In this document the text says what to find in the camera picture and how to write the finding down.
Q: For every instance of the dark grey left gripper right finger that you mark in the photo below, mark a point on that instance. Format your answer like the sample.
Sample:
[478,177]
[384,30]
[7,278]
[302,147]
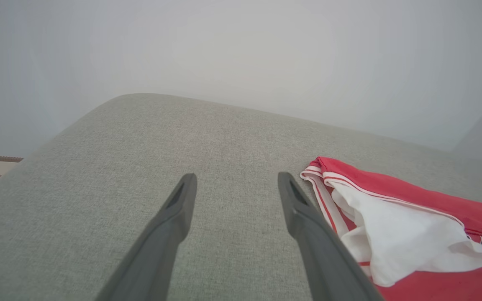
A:
[320,251]

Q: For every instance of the red and white basketball jersey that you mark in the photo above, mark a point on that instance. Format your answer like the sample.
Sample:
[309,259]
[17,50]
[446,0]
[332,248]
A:
[391,234]

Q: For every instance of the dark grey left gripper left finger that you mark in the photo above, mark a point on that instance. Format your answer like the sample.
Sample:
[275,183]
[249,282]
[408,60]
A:
[161,242]

